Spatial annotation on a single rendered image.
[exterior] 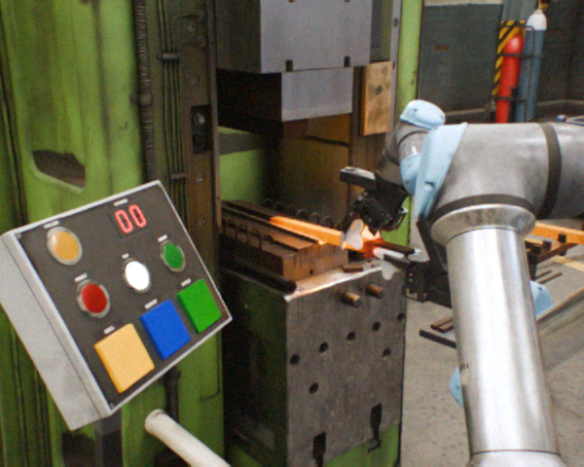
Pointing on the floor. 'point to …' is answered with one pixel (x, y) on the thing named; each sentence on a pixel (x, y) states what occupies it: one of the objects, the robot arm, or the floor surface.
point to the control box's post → (109, 441)
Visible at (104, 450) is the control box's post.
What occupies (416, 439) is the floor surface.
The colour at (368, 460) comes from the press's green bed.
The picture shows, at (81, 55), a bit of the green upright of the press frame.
